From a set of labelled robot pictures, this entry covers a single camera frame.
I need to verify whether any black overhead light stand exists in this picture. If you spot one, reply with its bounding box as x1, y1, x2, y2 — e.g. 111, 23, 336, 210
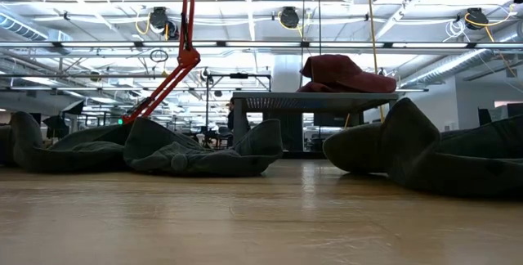
203, 71, 273, 151

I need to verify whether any person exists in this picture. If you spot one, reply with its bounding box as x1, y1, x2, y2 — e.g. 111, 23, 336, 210
226, 97, 237, 132

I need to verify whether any silver ventilation duct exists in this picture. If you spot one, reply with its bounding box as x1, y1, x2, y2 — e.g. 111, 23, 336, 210
401, 47, 503, 89

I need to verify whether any black tilted screen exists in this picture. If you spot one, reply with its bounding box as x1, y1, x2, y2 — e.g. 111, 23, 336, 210
60, 100, 86, 116
42, 115, 71, 140

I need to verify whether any yellow hanging cord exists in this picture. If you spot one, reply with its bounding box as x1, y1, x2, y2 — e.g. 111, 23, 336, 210
364, 0, 388, 124

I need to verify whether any black cable loop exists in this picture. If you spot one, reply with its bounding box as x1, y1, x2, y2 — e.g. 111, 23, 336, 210
149, 48, 170, 64

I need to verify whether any long ceiling light strip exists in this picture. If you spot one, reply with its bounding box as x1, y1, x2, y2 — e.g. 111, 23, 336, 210
0, 40, 523, 50

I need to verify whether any black ceiling cable reel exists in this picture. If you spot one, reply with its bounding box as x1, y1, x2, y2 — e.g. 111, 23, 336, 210
278, 6, 301, 30
464, 7, 490, 31
147, 6, 180, 41

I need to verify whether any red desk lamp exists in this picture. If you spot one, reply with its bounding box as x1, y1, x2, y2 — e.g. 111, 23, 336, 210
130, 0, 202, 126

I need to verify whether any small grey metal table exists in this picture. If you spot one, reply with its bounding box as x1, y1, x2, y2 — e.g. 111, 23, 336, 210
231, 91, 401, 135

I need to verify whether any maroon cap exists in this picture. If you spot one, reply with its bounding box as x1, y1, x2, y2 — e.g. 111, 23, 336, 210
297, 53, 398, 94

